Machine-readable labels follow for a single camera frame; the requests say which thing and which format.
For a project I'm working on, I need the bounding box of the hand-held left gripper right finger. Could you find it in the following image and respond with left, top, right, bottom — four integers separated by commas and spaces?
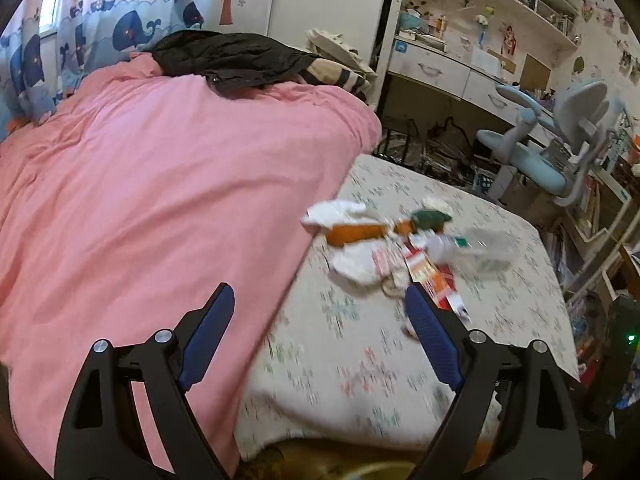
404, 282, 586, 480

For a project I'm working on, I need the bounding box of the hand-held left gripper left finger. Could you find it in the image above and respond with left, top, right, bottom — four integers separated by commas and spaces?
54, 282, 236, 480

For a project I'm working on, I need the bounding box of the red and white carton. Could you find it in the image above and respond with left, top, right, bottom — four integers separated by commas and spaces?
406, 245, 472, 322

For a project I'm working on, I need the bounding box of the red patterned packet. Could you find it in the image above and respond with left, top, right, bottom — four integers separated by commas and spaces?
371, 249, 410, 283

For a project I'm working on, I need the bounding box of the clear plastic bottle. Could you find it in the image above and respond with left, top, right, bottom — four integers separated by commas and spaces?
425, 227, 518, 276

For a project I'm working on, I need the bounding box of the green wrapper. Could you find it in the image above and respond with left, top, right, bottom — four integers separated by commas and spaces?
411, 209, 453, 233

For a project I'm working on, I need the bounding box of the floral bed sheet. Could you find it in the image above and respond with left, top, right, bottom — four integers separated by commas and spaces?
235, 152, 581, 463

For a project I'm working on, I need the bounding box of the white book trolley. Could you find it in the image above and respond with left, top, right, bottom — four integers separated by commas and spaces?
545, 160, 640, 311

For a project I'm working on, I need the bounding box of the pink duvet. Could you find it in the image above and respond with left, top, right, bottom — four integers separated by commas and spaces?
0, 52, 383, 480

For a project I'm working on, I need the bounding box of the black bag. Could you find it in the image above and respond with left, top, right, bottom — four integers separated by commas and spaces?
427, 117, 473, 161

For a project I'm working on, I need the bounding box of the blue and grey desk chair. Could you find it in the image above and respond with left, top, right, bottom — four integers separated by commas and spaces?
475, 80, 628, 208

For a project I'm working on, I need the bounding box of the white desk with drawers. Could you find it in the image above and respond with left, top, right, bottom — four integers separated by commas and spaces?
387, 35, 566, 146

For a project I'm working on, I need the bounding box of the striped pillow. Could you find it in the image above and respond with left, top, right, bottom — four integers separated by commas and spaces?
300, 57, 373, 103

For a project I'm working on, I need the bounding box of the black jacket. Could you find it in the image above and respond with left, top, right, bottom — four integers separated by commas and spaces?
150, 30, 323, 98

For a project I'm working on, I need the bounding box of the cork board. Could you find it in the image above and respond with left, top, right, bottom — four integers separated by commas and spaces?
520, 52, 553, 91

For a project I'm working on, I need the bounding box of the beige tote bag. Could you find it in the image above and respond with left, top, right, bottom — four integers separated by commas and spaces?
305, 27, 376, 76

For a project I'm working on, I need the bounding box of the whale print curtain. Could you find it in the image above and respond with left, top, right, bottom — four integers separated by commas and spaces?
0, 0, 206, 126

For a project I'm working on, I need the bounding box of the white wardrobe with tree sticker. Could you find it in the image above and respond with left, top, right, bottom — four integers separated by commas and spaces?
192, 0, 396, 61

